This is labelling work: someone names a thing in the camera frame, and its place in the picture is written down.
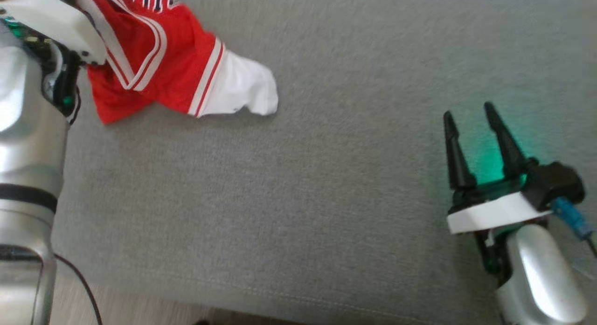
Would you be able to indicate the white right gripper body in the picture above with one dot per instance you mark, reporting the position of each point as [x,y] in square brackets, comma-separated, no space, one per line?
[494,213]

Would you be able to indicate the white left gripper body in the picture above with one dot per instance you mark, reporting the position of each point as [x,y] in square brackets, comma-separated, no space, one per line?
[56,22]

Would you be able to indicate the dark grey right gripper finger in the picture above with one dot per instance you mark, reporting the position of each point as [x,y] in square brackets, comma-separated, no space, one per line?
[506,143]
[457,162]

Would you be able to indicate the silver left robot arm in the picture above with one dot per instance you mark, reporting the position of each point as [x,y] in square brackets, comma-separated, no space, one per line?
[28,176]

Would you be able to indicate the red white striped jersey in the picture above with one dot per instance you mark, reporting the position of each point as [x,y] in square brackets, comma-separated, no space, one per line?
[163,59]

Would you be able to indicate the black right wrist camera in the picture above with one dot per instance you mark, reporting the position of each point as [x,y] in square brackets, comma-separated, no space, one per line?
[555,185]

